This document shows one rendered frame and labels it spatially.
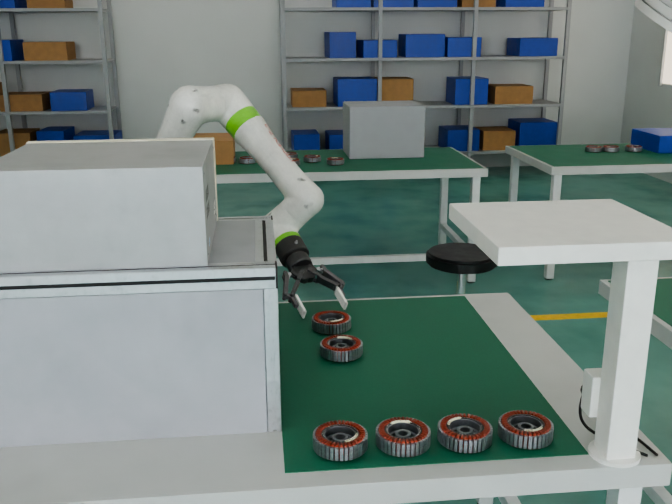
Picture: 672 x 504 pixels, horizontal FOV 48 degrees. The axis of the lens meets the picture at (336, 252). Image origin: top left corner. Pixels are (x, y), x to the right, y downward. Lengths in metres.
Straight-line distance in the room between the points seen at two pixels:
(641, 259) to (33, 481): 1.20
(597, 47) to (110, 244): 8.26
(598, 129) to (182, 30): 4.91
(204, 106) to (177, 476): 1.22
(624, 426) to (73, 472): 1.07
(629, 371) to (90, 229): 1.07
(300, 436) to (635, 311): 0.71
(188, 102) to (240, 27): 6.25
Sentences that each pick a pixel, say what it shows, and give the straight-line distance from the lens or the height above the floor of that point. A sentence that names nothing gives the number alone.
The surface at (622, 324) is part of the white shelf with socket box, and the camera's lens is 1.50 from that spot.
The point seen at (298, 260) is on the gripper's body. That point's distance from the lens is 2.25.
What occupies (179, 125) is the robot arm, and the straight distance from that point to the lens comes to 2.38.
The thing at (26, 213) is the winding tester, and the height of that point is 1.23.
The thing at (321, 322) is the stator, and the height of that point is 0.79.
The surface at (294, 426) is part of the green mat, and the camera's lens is 1.67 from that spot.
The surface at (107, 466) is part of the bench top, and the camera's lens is 1.60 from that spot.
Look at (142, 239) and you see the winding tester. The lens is 1.53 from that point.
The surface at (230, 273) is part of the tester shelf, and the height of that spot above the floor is 1.11.
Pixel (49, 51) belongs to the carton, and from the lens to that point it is 8.31.
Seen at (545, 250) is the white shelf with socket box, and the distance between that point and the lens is 1.37.
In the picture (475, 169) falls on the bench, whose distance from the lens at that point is 4.69.
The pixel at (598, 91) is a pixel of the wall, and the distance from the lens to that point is 9.47.
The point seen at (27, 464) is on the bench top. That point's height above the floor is 0.75.
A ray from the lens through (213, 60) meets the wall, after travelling 8.59.
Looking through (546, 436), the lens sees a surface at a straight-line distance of 1.62.
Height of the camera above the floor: 1.57
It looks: 17 degrees down
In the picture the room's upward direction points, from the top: straight up
